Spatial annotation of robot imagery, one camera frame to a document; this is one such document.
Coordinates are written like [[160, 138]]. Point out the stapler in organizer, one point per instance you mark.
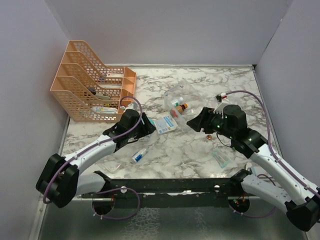
[[100, 96]]

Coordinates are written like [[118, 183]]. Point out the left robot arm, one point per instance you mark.
[[62, 177]]

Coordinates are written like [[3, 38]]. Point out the clear teal wrapped pad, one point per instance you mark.
[[221, 158]]

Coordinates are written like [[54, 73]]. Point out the clear medicine kit box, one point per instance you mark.
[[192, 98]]

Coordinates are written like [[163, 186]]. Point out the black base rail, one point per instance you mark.
[[169, 192]]

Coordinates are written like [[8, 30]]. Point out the blue white gauze packet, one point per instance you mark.
[[165, 124]]

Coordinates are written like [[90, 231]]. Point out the red white box in organizer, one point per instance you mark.
[[115, 75]]

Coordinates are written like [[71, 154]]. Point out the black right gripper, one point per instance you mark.
[[199, 122]]

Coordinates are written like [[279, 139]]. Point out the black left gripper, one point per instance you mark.
[[147, 128]]

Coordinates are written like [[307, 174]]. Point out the tube package in organizer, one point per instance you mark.
[[104, 110]]

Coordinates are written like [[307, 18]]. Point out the white plastic bottle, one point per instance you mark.
[[177, 101]]

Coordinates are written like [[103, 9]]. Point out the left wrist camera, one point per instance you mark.
[[131, 106]]

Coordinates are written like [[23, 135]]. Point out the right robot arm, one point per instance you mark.
[[297, 197]]

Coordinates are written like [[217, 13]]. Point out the teal bandage packet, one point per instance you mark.
[[152, 121]]

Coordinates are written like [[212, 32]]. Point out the orange plastic file organizer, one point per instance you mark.
[[80, 72]]

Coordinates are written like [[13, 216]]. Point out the blue white wrapped tube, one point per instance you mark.
[[139, 155]]

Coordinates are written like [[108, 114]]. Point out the brown syrup bottle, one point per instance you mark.
[[181, 108]]

